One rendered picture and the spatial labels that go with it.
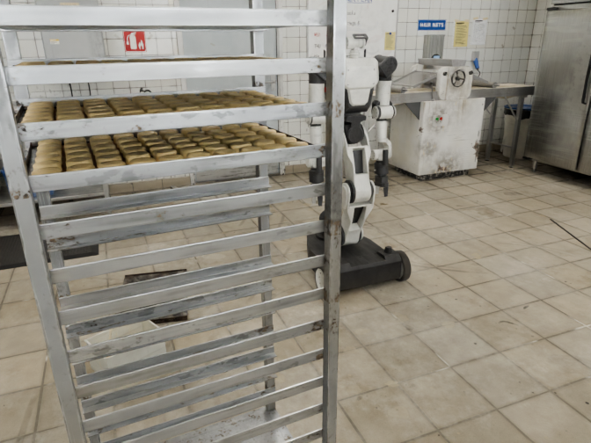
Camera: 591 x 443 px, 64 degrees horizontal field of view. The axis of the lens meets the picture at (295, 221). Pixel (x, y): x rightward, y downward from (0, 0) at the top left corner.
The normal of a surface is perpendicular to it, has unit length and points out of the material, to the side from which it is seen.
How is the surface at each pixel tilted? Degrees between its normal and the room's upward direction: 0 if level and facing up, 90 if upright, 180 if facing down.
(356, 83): 90
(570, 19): 90
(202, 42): 90
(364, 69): 90
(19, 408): 0
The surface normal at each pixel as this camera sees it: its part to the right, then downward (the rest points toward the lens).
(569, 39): -0.93, 0.15
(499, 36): 0.37, 0.33
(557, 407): -0.01, -0.93
